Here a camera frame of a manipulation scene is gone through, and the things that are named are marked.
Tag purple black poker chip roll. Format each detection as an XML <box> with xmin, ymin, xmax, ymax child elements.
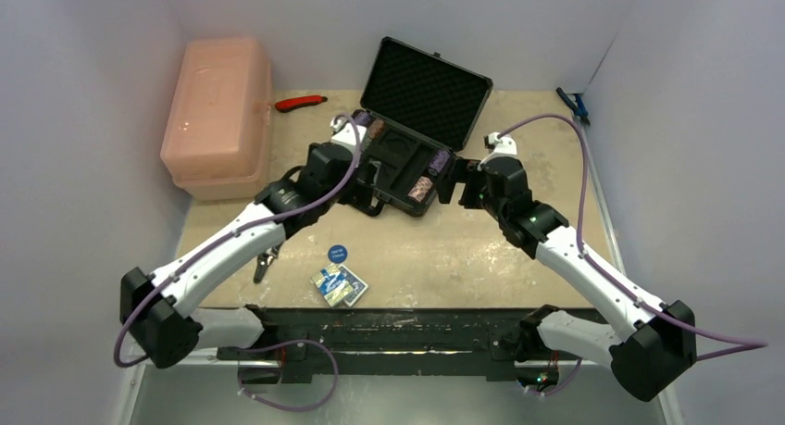
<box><xmin>428</xmin><ymin>150</ymin><xmax>451</xmax><ymax>176</ymax></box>

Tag orange blue poker chip roll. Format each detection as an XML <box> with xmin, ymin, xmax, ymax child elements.
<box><xmin>407</xmin><ymin>176</ymin><xmax>434</xmax><ymax>203</ymax></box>

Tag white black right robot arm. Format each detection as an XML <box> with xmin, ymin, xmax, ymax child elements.
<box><xmin>436</xmin><ymin>156</ymin><xmax>697</xmax><ymax>402</ymax></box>

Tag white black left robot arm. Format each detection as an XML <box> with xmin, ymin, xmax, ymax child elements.
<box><xmin>114</xmin><ymin>140</ymin><xmax>363</xmax><ymax>369</ymax></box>

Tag black poker set case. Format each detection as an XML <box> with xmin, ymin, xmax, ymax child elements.
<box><xmin>356</xmin><ymin>36</ymin><xmax>493</xmax><ymax>218</ymax></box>

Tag blue Texas Hold'em card box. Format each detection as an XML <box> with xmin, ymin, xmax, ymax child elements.
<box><xmin>311</xmin><ymin>264</ymin><xmax>354</xmax><ymax>307</ymax></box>

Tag lavender poker chip roll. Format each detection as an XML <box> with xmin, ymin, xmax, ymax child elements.
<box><xmin>354</xmin><ymin>110</ymin><xmax>373</xmax><ymax>128</ymax></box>

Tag brown black poker chip roll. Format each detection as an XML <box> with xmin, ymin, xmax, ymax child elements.
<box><xmin>367</xmin><ymin>119</ymin><xmax>385</xmax><ymax>141</ymax></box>

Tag blue small blind button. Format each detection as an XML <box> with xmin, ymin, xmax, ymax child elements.
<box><xmin>328</xmin><ymin>244</ymin><xmax>348</xmax><ymax>264</ymax></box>

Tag red utility knife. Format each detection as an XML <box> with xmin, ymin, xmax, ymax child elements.
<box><xmin>274</xmin><ymin>94</ymin><xmax>329</xmax><ymax>113</ymax></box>

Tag blue backed playing card deck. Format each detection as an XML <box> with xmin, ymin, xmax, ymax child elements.
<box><xmin>339</xmin><ymin>264</ymin><xmax>368</xmax><ymax>307</ymax></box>

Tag pink translucent plastic storage box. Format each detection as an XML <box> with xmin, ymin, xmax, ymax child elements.
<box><xmin>160</xmin><ymin>37</ymin><xmax>273</xmax><ymax>201</ymax></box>

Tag blue handled pliers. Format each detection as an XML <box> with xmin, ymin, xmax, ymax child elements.
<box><xmin>555</xmin><ymin>87</ymin><xmax>591</xmax><ymax>127</ymax></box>

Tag black grey wire stripper pliers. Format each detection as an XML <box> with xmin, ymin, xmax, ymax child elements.
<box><xmin>252</xmin><ymin>244</ymin><xmax>282</xmax><ymax>284</ymax></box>

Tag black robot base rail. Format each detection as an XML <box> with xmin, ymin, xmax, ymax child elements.
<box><xmin>217</xmin><ymin>305</ymin><xmax>555</xmax><ymax>384</ymax></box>

